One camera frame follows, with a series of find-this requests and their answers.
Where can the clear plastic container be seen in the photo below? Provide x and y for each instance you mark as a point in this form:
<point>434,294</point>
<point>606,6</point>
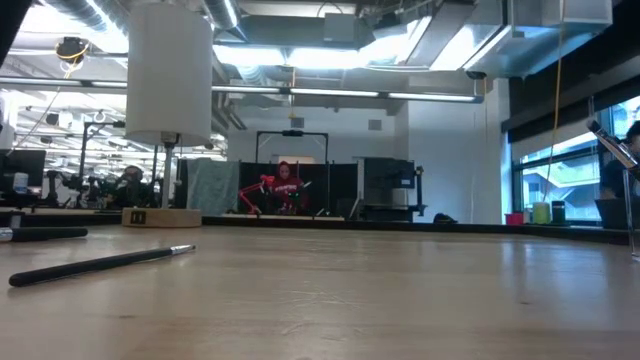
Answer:
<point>629,210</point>

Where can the person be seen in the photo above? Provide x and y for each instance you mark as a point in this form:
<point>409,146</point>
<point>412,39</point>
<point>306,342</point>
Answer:
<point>612,175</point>
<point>286,187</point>
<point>131,185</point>

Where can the dark cup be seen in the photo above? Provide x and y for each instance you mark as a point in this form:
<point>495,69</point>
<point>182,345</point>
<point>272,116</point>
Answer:
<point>558,212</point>

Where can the yellow-green cup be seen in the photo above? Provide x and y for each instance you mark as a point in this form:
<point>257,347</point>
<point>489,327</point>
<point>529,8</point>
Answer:
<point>541,213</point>

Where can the black equipment cabinet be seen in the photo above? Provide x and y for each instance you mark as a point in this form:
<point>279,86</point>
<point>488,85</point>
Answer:
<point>385,175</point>

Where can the pink tub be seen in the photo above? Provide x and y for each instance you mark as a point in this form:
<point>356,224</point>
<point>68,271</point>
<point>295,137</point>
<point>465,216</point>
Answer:
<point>514,219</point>

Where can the black partition screen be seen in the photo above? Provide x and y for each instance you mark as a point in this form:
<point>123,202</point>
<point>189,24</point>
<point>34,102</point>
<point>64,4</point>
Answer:
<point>335,187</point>

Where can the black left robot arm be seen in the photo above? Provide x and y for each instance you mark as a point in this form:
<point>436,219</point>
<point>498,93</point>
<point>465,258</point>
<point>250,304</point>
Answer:
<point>10,20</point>

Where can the teal hanging cloth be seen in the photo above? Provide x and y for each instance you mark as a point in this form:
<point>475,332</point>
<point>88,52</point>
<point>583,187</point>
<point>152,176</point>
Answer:
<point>212,187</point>

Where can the black computer monitor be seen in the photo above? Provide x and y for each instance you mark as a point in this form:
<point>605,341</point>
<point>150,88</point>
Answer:
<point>25,167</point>

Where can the long ceiling light tube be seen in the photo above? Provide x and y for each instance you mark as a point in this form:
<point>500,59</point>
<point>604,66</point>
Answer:
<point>380,93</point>

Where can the white bottle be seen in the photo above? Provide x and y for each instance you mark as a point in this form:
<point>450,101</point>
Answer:
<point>20,183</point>

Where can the black bin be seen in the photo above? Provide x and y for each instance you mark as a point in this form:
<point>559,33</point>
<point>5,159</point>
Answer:
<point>612,215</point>

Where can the black gantry frame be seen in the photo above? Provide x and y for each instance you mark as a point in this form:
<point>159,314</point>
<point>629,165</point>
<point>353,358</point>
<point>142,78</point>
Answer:
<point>292,133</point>

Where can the silver ceiling duct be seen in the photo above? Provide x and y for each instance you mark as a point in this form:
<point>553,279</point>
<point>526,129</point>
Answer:
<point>475,35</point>

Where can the white shade wooden base lamp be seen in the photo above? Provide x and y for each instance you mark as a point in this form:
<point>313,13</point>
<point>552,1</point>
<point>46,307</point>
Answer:
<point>167,75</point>

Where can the black aluminium table frame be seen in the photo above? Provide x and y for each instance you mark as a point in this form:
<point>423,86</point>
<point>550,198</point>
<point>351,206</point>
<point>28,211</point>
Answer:
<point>390,226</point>

